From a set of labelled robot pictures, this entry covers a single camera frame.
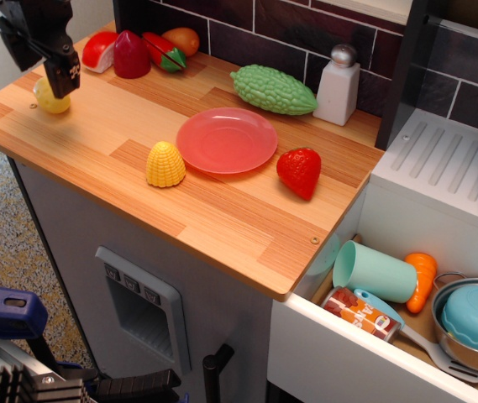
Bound yellow toy corn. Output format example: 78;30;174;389
145;141;186;188

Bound robot base metal plate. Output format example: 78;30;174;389
0;339;94;402

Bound red toy strawberry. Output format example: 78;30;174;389
276;148;322;201

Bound mint green plastic cup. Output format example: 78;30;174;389
333;240;418;303

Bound pink plastic plate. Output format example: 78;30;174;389
176;107;278;174

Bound blue clamp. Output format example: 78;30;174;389
0;286;48;340

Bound toy food can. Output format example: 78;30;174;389
321;286;402;343

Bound light blue plastic spoon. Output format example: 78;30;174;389
354;288;405;328

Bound dark red toy vegetable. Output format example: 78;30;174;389
113;30;151;79

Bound green toy bitter gourd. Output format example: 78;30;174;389
230;65;318;116

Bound red white toy slice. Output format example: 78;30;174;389
81;31;118;73

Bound white salt shaker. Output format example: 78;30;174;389
313;44;360;126

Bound grey ice dispenser panel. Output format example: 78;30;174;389
95;246;191;375

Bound yellow toy potato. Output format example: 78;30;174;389
34;77;71;114

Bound black cabinet door handle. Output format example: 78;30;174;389
202;343;234;403

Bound metal toy pot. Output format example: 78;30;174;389
431;275;478;370

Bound orange toy carrot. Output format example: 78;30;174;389
404;253;438;314

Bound red toy chili pepper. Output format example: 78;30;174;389
142;32;186;73

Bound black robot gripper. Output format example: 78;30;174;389
0;0;81;99

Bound grey toy spatula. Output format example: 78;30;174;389
401;325;478;384

